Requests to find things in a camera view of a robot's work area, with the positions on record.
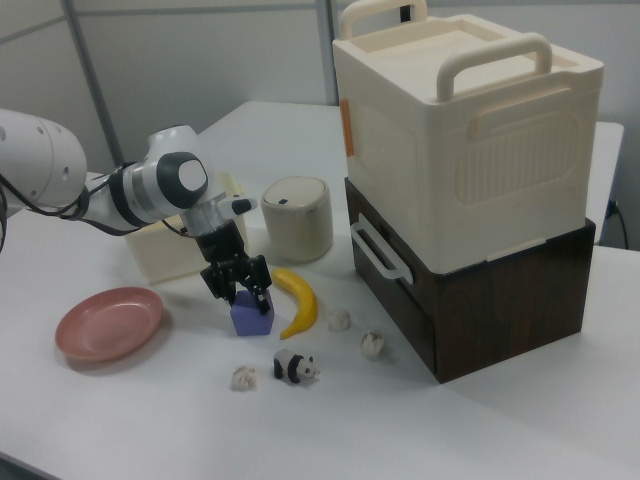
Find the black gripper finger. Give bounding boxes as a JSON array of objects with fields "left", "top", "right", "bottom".
[
  {"left": 200, "top": 259, "right": 240, "bottom": 307},
  {"left": 235, "top": 254, "right": 274, "bottom": 316}
]

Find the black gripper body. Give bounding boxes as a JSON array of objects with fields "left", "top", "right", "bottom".
[{"left": 192, "top": 222, "right": 250, "bottom": 270}]

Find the purple cube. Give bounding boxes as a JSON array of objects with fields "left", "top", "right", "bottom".
[{"left": 229, "top": 289, "right": 276, "bottom": 337}]

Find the pink plate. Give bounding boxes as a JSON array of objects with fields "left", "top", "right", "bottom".
[{"left": 54, "top": 286, "right": 165, "bottom": 364}]

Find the yellow banana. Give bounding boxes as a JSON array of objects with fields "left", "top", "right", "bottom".
[{"left": 270, "top": 267, "right": 319, "bottom": 341}]

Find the small cream lidded bin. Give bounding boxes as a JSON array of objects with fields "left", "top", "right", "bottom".
[{"left": 260, "top": 175, "right": 335, "bottom": 265}]

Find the cream open plastic container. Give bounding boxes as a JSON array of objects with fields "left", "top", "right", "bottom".
[{"left": 123, "top": 171, "right": 251, "bottom": 285}]

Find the panda figurine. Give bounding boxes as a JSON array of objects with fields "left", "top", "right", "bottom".
[{"left": 272, "top": 348, "right": 322, "bottom": 386}]

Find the orange tape strip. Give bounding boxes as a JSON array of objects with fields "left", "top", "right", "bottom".
[{"left": 339, "top": 98, "right": 356, "bottom": 157}]

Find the dark wooden drawer box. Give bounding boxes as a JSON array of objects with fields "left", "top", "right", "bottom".
[{"left": 343, "top": 177, "right": 597, "bottom": 385}]

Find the large cream storage box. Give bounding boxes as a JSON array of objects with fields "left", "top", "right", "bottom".
[{"left": 331, "top": 0, "right": 605, "bottom": 275}]

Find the white drawer handle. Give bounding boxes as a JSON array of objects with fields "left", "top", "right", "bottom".
[{"left": 349, "top": 221, "right": 414, "bottom": 284}]

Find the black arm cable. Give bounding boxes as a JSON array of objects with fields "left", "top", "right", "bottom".
[{"left": 0, "top": 162, "right": 194, "bottom": 251}]

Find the black wall cable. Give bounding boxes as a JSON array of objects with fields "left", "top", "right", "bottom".
[{"left": 607, "top": 199, "right": 631, "bottom": 249}]

